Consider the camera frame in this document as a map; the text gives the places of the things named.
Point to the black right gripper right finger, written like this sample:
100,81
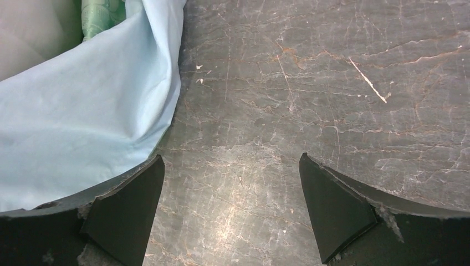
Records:
356,224

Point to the cream and yellow pillow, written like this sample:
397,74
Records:
35,31

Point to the light blue pillowcase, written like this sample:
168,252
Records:
94,111

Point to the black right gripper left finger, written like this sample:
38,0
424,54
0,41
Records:
112,219

